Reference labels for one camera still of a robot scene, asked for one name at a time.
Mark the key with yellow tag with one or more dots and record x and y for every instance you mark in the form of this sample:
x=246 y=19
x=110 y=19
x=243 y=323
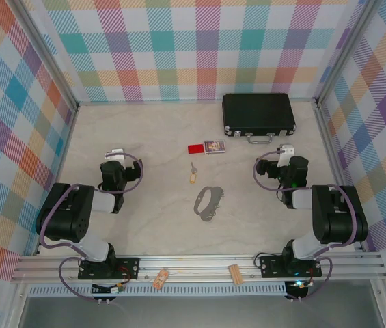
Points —
x=192 y=178

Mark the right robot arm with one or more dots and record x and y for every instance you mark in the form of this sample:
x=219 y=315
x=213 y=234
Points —
x=343 y=218

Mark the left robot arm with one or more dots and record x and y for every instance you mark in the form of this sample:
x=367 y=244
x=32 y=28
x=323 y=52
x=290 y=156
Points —
x=63 y=218

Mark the black briefcase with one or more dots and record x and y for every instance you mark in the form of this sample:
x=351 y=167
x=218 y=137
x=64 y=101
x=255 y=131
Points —
x=257 y=111

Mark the playing card box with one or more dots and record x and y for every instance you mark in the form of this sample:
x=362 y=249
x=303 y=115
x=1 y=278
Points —
x=214 y=147

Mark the red toy brick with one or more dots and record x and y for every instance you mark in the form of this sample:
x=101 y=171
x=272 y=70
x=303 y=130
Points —
x=195 y=149

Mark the small wooden mousetrap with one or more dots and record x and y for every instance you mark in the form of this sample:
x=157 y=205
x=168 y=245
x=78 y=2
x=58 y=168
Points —
x=161 y=278

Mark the yellow power connector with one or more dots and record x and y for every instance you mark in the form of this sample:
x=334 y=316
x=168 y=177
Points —
x=117 y=289

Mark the small wooden block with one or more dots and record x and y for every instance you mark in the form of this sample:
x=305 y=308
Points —
x=236 y=274

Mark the grey metal sheet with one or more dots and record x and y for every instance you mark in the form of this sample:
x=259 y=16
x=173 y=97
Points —
x=196 y=312

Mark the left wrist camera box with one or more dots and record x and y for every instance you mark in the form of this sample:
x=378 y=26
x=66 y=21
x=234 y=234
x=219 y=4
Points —
x=117 y=153

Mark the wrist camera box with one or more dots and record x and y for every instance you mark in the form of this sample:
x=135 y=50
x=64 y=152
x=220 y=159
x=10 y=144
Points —
x=117 y=153
x=286 y=152

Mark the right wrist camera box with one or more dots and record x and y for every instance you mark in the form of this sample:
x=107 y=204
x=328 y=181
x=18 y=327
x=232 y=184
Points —
x=286 y=152

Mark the aluminium side rail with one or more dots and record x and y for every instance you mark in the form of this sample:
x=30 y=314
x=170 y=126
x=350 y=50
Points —
x=331 y=150
x=67 y=143

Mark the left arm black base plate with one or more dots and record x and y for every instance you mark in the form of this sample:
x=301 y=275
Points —
x=127 y=266

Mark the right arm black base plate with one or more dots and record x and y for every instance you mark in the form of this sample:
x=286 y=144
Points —
x=273 y=266

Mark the aluminium mounting rail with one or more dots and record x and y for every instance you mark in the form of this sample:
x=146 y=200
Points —
x=196 y=264

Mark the aluminium frame post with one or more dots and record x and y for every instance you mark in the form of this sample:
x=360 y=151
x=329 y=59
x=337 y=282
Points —
x=349 y=51
x=42 y=51

